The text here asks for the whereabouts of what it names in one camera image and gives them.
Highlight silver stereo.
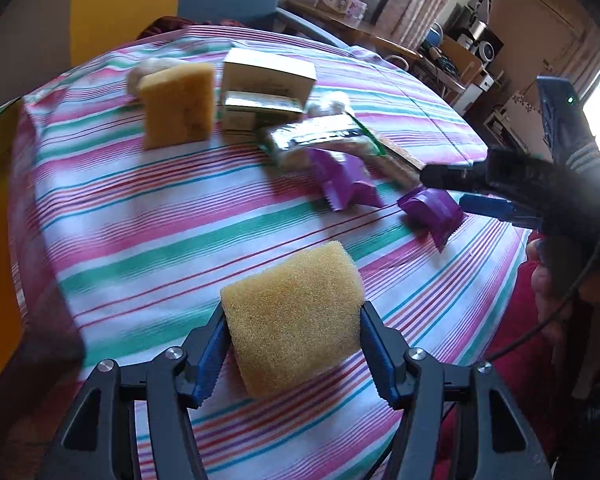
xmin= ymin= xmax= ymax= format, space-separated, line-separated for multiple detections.
xmin=450 ymin=2 xmax=506 ymax=66

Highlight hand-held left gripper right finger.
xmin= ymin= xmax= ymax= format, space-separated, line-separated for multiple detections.
xmin=360 ymin=301 xmax=553 ymax=480

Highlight wooden desk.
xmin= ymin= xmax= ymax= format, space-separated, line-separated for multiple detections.
xmin=285 ymin=0 xmax=423 ymax=61

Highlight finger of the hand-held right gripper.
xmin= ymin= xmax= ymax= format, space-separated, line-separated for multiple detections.
xmin=459 ymin=194 xmax=543 ymax=231
xmin=420 ymin=162 xmax=496 ymax=195

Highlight grey panel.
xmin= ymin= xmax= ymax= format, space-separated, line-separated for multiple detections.
xmin=0 ymin=0 xmax=76 ymax=106

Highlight black cable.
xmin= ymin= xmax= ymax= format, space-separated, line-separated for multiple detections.
xmin=485 ymin=237 xmax=600 ymax=361

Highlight yellow sponge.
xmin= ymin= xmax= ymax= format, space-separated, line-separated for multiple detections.
xmin=220 ymin=240 xmax=366 ymax=400
xmin=139 ymin=62 xmax=216 ymax=151

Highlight patterned curtain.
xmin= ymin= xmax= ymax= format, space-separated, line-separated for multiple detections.
xmin=375 ymin=0 xmax=476 ymax=48

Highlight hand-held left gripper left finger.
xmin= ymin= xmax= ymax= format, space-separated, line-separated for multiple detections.
xmin=40 ymin=302 xmax=231 ymax=480

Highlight striped tablecloth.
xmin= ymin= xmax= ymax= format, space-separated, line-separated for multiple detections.
xmin=7 ymin=25 xmax=531 ymax=480

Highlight small white gold carton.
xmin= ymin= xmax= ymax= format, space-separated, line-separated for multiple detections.
xmin=222 ymin=90 xmax=305 ymax=122
xmin=219 ymin=109 xmax=261 ymax=138

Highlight white cabinet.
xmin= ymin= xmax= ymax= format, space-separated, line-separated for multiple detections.
xmin=452 ymin=71 xmax=498 ymax=113

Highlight person's right hand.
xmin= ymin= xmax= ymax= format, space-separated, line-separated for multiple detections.
xmin=527 ymin=237 xmax=600 ymax=341

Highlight large white gold carton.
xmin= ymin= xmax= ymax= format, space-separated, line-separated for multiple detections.
xmin=221 ymin=49 xmax=317 ymax=106

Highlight purple snack packet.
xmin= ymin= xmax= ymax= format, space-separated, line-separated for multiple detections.
xmin=396 ymin=186 xmax=467 ymax=253
xmin=307 ymin=149 xmax=386 ymax=211

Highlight grey yellow blue chair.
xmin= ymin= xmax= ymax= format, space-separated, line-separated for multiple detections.
xmin=70 ymin=0 xmax=183 ymax=68

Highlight green-ended snack bar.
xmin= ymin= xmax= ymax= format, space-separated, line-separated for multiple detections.
xmin=365 ymin=135 xmax=426 ymax=186
xmin=259 ymin=114 xmax=388 ymax=168

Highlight dark red cloth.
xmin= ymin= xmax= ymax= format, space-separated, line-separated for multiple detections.
xmin=137 ymin=16 xmax=201 ymax=41

